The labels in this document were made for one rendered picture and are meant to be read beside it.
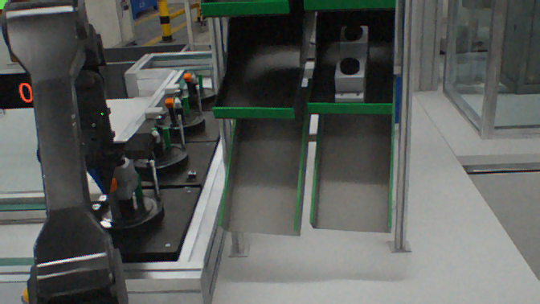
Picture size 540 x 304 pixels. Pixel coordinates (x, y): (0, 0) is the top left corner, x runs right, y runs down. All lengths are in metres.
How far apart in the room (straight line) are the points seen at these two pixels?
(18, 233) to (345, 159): 0.69
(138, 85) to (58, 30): 1.63
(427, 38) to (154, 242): 1.37
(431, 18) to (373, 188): 1.18
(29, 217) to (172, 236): 0.39
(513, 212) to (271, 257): 0.82
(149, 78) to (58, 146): 1.65
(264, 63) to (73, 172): 0.47
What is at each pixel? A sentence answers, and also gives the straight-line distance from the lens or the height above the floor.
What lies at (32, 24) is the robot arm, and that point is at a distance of 0.60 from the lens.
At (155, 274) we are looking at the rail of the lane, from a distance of 0.90.
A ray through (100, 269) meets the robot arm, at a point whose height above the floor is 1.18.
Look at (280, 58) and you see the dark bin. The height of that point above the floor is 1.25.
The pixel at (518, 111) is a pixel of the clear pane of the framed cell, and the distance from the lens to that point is 1.66.
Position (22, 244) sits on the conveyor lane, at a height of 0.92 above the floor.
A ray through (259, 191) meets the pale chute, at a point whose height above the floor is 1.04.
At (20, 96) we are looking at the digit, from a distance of 1.14.
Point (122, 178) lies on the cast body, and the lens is 1.00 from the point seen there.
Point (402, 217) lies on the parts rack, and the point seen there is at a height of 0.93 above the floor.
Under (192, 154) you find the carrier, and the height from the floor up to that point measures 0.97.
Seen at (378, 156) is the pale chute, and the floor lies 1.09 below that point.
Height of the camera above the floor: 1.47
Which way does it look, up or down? 24 degrees down
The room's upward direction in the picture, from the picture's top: 4 degrees counter-clockwise
